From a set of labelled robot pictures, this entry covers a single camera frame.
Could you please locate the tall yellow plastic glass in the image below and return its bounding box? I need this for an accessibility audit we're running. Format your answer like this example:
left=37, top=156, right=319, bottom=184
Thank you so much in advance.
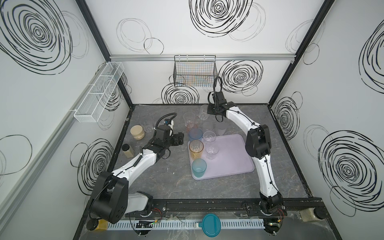
left=189, top=140, right=204, bottom=160

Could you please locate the white mesh wall shelf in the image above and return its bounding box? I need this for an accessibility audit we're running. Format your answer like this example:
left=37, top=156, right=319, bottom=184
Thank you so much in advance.
left=74, top=62, right=124, bottom=123

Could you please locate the teal dimpled plastic glass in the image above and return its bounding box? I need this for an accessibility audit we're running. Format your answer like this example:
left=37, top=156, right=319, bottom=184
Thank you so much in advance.
left=192, top=159, right=207, bottom=178

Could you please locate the aluminium wall rail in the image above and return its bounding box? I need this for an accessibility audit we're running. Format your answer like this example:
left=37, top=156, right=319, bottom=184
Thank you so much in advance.
left=110, top=54, right=296, bottom=62

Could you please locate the lilac plastic tray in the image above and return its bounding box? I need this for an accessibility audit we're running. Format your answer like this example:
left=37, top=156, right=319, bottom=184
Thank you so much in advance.
left=189, top=134, right=255, bottom=181

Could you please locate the yellow jar with black lid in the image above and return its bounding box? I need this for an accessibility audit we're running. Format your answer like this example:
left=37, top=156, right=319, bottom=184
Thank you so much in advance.
left=86, top=219, right=109, bottom=232

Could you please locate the oat jar with beige lid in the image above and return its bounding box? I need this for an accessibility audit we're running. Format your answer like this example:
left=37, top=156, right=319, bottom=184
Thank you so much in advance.
left=130, top=125, right=146, bottom=141

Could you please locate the black wire wall basket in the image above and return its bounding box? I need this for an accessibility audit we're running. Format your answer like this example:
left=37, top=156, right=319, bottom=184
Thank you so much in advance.
left=173, top=60, right=218, bottom=88

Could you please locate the black corrugated right gripper cable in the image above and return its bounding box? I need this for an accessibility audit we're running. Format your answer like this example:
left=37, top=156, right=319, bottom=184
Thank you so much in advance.
left=207, top=75, right=224, bottom=106

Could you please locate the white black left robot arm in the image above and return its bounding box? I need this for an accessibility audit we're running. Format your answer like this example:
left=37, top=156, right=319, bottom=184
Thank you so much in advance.
left=87, top=119, right=184, bottom=230

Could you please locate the teal round lid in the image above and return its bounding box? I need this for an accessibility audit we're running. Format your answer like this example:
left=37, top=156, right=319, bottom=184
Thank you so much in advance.
left=199, top=214, right=222, bottom=238

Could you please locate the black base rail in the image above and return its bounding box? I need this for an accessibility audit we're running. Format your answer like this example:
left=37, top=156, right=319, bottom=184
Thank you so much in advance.
left=85, top=197, right=326, bottom=217

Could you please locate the tall blue textured glass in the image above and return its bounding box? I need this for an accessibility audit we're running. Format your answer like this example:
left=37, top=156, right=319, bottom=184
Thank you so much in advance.
left=189, top=128, right=204, bottom=142

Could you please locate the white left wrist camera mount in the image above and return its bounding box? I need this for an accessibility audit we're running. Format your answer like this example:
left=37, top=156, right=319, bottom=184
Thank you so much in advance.
left=164, top=119, right=174, bottom=130

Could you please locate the grain jar with black lid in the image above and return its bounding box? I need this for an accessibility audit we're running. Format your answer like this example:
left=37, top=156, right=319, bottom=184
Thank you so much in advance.
left=299, top=208, right=328, bottom=222

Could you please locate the small bottle with barcode label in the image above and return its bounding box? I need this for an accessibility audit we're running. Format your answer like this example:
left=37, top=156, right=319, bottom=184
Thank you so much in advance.
left=121, top=144, right=135, bottom=158

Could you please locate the small pink plastic glass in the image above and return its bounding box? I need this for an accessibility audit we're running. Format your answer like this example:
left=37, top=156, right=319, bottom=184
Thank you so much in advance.
left=187, top=123, right=198, bottom=133

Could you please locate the white slotted cable duct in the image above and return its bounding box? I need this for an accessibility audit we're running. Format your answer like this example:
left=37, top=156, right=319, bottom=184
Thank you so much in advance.
left=107, top=219, right=265, bottom=231

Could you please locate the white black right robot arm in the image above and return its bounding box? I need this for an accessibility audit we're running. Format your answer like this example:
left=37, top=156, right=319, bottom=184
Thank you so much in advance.
left=208, top=91, right=284, bottom=216

